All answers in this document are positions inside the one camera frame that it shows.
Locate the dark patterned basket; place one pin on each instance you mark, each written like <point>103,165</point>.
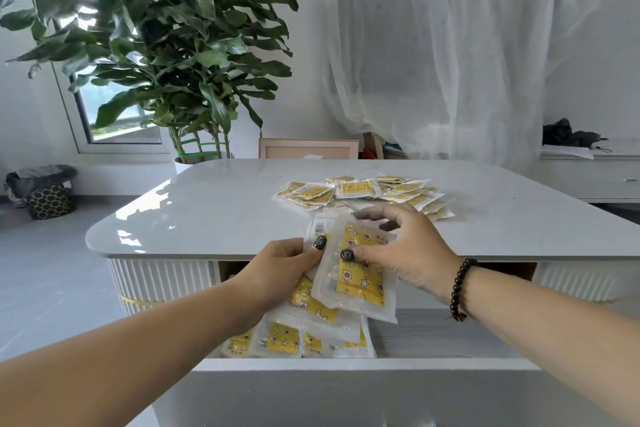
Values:
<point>50,201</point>

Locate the white side cabinet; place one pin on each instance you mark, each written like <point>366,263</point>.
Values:
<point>585,181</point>

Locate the wooden picture frame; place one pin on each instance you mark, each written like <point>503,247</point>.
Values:
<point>300,150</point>

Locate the white sheer dust cover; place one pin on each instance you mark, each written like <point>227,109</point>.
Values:
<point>450,41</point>

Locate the white drawer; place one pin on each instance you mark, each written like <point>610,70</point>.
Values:
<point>450,336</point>

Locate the person's right hand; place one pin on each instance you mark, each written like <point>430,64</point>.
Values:
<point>420,251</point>

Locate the pile of yellow packets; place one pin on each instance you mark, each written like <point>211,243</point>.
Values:
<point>360,189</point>

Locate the person's left hand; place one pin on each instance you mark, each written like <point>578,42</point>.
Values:
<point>275,276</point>

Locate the black plastic bag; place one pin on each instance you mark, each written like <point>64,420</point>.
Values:
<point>557,134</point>

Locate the large green leafy plant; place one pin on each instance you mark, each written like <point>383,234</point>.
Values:
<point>175,41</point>

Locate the white plant pot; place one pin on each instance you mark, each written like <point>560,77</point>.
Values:
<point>180,166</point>

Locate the person's left forearm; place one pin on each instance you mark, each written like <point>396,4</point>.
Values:
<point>125,356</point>

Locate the yellow tape strip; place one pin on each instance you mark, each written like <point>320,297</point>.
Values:
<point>140,300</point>

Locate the person's right forearm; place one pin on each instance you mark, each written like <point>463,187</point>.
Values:
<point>550,321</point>

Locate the small white framed window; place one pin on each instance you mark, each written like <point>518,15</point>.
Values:
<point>75,141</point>

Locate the brown cardboard box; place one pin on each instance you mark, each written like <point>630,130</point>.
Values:
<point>374,144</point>

